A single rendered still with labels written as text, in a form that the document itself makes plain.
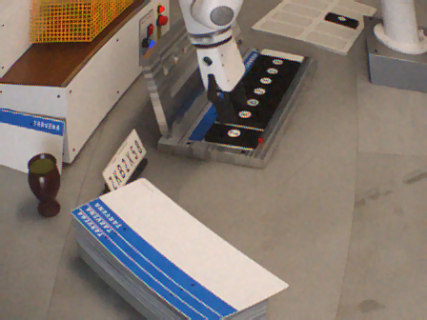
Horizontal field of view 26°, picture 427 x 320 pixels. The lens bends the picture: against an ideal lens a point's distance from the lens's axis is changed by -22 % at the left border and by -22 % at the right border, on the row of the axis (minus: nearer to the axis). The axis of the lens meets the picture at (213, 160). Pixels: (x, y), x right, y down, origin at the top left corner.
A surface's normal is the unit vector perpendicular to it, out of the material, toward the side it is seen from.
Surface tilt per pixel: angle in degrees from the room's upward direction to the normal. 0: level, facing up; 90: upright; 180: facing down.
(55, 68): 0
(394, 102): 0
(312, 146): 0
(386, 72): 90
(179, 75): 77
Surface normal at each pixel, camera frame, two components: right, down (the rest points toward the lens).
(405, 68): -0.14, 0.54
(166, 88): 0.90, -0.04
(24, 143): -0.39, 0.18
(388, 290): -0.04, -0.84
